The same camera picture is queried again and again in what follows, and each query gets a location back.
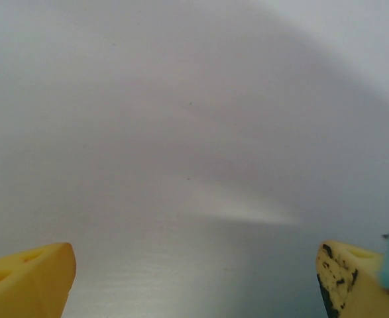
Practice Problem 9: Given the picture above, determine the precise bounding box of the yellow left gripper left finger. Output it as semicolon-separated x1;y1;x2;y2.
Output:
0;242;77;318

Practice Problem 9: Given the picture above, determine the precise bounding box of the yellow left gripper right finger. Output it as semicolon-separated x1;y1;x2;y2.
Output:
315;242;389;318

